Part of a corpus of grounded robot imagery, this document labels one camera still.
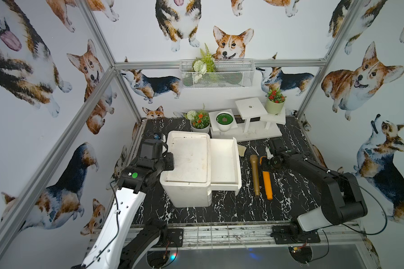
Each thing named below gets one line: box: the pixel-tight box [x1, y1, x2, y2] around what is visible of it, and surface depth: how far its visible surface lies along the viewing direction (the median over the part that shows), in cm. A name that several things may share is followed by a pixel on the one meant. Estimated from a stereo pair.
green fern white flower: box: [191, 42, 217, 83], surface depth 84 cm
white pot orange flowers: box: [183, 104, 211, 133], surface depth 104 cm
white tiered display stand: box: [208, 96, 287, 142], surface depth 108 cm
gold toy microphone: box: [249, 154, 260, 197], surface depth 94 cm
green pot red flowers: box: [265, 88, 287, 115], surface depth 97 cm
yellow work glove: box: [237, 144, 247, 157], surface depth 105 cm
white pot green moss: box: [215, 110, 234, 133], surface depth 92 cm
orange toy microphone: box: [259, 156, 274, 201], surface depth 85 cm
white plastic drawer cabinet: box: [159, 130, 213, 208], surface depth 74 cm
